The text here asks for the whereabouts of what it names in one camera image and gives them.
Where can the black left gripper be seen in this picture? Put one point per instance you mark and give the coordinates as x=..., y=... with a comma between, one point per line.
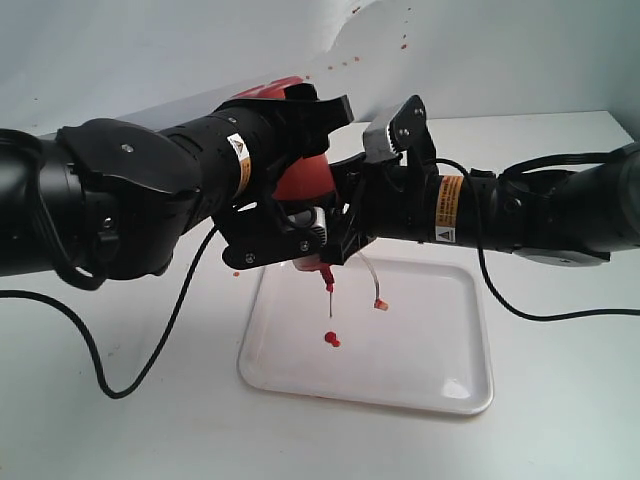
x=262, y=235

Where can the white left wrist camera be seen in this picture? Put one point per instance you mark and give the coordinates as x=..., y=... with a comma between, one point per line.
x=313, y=219

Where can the red ketchup blob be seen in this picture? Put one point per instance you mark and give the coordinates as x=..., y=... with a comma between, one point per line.
x=332, y=339

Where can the white paper backdrop sheet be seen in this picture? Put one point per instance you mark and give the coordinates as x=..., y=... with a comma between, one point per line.
x=63, y=62

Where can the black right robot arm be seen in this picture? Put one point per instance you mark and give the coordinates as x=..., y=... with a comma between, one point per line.
x=577, y=208

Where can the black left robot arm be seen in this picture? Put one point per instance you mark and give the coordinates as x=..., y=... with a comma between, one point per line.
x=109, y=199

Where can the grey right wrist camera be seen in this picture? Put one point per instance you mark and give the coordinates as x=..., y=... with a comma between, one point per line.
x=397, y=129

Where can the red ketchup squeeze bottle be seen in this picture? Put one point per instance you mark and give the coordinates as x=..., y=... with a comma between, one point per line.
x=307, y=181

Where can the white rectangular plastic tray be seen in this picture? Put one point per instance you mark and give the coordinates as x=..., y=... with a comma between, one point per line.
x=413, y=336

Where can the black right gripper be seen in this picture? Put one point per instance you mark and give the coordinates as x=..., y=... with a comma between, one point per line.
x=384, y=200

